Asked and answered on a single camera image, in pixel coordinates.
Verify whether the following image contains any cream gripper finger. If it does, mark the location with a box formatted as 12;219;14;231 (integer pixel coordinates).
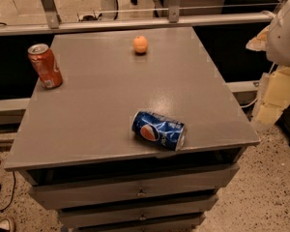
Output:
253;66;290;125
246;26;269;51

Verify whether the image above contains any orange fruit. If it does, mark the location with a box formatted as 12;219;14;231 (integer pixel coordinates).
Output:
133;36;148;54

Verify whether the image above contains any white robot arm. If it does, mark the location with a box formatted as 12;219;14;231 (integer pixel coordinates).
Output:
246;0;290;124

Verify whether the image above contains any blue pepsi can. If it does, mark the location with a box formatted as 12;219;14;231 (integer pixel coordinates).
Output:
131;111;187;151

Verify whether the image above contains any red coca-cola can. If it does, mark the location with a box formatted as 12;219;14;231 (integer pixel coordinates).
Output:
27;43;63;89

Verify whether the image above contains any top grey drawer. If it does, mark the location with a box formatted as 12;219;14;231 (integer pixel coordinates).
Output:
29;163;239;210

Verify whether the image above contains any grey drawer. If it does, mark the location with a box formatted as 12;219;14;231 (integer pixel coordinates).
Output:
29;163;239;210
72;212;207;232
57;193;219;229

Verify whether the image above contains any grey drawer cabinet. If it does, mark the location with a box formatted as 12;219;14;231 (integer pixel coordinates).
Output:
4;26;261;232

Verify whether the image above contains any floor power outlet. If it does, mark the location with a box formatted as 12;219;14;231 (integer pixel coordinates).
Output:
77;14;98;21

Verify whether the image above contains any bottom grey drawer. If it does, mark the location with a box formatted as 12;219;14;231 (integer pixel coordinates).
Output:
72;212;207;232

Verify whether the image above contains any middle grey drawer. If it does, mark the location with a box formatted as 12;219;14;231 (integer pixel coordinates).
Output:
57;193;219;229

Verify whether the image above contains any white shoe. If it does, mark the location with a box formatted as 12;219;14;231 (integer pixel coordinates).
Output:
0;217;15;232

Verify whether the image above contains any white cable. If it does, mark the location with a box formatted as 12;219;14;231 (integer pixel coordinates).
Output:
240;97;259;109

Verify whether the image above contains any grey metal rail frame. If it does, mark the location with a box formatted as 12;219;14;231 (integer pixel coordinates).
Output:
0;0;287;36

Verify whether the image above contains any black floor cable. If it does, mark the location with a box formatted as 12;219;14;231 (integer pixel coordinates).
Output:
0;141;16;214

